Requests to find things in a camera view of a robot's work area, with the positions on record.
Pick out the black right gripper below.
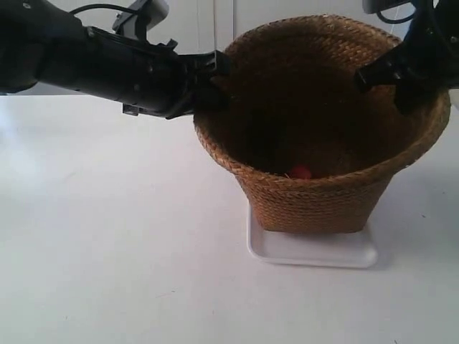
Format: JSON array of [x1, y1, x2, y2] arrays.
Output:
[[354, 1, 458, 115]]

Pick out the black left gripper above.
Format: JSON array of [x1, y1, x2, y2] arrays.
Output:
[[82, 27, 231, 119]]

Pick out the brown woven wicker basket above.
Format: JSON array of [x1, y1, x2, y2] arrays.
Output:
[[194, 14, 451, 234]]

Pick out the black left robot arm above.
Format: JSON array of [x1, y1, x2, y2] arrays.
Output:
[[1, 1, 231, 119]]

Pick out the white cabinet doors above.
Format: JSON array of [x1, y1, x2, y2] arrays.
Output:
[[71, 0, 420, 54]]

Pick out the white rectangular plastic tray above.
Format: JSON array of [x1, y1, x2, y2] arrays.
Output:
[[247, 208, 379, 269]]

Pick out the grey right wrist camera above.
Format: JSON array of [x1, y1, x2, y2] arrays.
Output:
[[361, 0, 413, 15]]

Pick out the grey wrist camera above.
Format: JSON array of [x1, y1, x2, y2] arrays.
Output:
[[112, 0, 169, 42], [361, 0, 413, 15]]

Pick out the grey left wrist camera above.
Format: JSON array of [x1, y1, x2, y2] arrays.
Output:
[[112, 0, 169, 42]]

